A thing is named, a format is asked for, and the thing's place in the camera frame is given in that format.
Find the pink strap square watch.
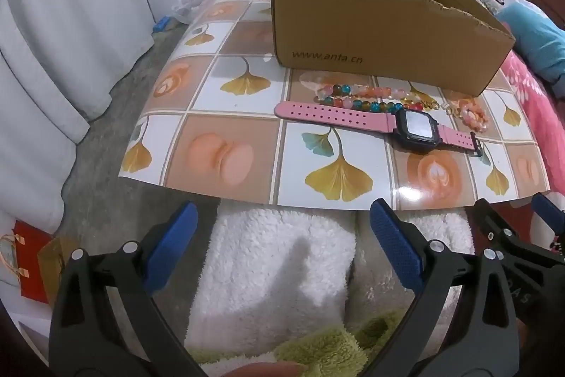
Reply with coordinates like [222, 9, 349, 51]
[274, 101, 484, 158]

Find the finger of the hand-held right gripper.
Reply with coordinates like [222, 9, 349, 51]
[467, 199, 565, 268]
[531, 192, 565, 230]

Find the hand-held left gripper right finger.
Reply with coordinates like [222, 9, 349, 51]
[370, 199, 528, 377]

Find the pink bead bracelet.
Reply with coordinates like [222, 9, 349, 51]
[459, 103, 490, 135]

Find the pink floral blanket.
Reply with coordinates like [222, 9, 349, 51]
[498, 49, 565, 205]

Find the brown cardboard box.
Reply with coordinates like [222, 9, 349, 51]
[268, 0, 516, 97]

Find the multicoloured bead bracelet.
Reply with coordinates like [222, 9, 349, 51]
[314, 82, 427, 113]

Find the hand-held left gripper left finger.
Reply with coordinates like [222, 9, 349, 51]
[48, 201, 208, 377]

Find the teal quilt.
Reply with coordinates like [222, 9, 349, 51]
[496, 0, 565, 86]

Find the green fluffy cloth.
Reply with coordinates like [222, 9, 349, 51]
[185, 306, 420, 377]

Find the gold gift bag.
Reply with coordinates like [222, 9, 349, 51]
[37, 236, 80, 294]

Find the person's left hand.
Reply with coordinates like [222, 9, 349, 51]
[230, 361, 310, 377]

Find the white curtain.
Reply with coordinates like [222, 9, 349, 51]
[0, 0, 156, 234]

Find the white fluffy towel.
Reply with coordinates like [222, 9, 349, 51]
[185, 200, 475, 349]

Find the red gift bag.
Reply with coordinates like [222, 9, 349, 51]
[12, 220, 56, 305]

